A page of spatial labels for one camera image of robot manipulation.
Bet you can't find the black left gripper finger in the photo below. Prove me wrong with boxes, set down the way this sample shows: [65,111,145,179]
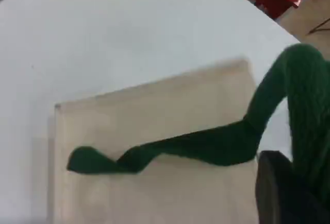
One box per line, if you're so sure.
[255,150,330,224]

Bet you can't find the white canvas bag green handles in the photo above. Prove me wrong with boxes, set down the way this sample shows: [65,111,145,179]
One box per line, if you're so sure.
[47,43,330,224]

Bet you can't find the thin black cable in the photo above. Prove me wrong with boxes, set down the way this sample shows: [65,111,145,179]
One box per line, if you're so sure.
[308,17,330,35]

